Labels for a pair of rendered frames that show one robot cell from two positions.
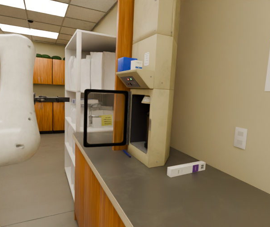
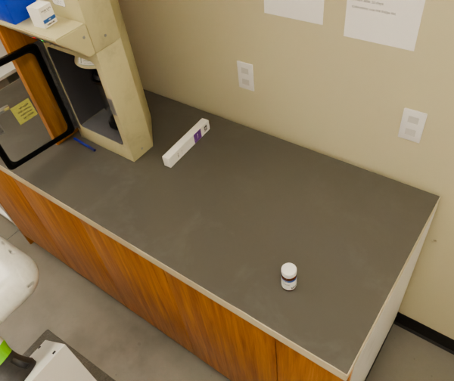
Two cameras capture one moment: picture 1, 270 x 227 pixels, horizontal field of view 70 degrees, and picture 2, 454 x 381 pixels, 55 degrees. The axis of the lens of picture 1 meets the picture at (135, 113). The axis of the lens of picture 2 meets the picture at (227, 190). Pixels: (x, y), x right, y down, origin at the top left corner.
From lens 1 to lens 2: 0.71 m
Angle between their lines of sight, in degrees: 43
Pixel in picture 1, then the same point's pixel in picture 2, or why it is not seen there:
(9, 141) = (20, 288)
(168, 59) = not seen: outside the picture
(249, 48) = not seen: outside the picture
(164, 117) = (129, 85)
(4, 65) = not seen: outside the picture
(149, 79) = (83, 44)
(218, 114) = (207, 38)
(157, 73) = (91, 25)
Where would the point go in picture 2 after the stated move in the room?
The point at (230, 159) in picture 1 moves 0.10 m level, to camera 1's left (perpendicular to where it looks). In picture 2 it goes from (239, 103) to (217, 112)
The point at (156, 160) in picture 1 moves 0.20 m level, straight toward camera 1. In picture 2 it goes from (140, 147) to (152, 179)
